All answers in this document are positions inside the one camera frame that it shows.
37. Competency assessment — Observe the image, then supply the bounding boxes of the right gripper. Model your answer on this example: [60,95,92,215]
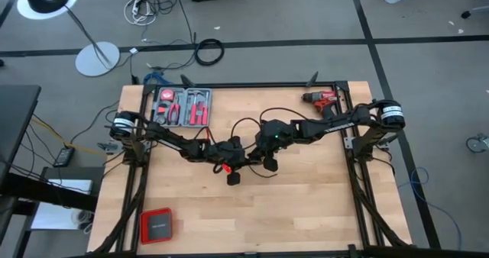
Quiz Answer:
[246,127,279,173]

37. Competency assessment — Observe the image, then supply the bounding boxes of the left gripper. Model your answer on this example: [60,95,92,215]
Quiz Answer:
[208,135,253,186]

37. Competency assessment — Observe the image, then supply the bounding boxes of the thin black cord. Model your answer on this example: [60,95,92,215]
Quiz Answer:
[230,117,279,179]

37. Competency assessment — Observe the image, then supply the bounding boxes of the grey tool kit case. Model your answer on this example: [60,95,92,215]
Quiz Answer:
[152,87,213,128]

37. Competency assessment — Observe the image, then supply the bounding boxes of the red square bin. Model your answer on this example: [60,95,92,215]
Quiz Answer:
[139,207,173,245]

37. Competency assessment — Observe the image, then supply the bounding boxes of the black floor lamp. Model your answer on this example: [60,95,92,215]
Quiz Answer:
[17,0,121,78]

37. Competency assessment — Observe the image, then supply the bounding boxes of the black power adapter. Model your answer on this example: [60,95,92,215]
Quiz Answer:
[53,145,76,168]

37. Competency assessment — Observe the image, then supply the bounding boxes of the white power strip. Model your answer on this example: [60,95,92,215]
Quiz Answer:
[124,0,157,26]

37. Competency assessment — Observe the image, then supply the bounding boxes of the white storage box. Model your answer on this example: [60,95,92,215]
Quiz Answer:
[31,178,95,231]

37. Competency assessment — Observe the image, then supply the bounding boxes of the grey caster wheel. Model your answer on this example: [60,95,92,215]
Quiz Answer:
[465,134,489,154]

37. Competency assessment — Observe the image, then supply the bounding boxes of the black desk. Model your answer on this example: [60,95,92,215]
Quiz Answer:
[0,84,42,182]

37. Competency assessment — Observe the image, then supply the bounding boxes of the office chair base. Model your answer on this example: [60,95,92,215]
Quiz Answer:
[461,0,489,21]

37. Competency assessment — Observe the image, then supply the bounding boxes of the red-handled screwdriver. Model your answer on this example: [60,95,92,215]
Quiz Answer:
[201,92,210,126]

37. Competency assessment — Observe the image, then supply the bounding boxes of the black aluminium rig frame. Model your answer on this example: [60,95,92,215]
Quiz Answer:
[87,80,413,258]

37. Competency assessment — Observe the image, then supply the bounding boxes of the red-handled pliers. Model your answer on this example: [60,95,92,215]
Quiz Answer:
[167,102,182,126]

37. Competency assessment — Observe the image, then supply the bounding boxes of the red cordless drill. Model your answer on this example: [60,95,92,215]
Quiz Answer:
[301,90,339,120]

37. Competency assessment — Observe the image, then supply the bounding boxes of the grey metal base bracket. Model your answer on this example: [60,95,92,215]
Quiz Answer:
[97,142,119,155]
[343,135,362,149]

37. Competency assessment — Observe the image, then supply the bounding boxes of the coiled black floor cable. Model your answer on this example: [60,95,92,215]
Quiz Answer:
[194,38,225,67]

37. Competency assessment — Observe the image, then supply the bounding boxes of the blue cable bundle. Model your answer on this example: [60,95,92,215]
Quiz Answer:
[143,71,173,85]

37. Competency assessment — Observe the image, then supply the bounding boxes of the long blue floor cable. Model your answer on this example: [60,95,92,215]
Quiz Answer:
[397,167,463,251]

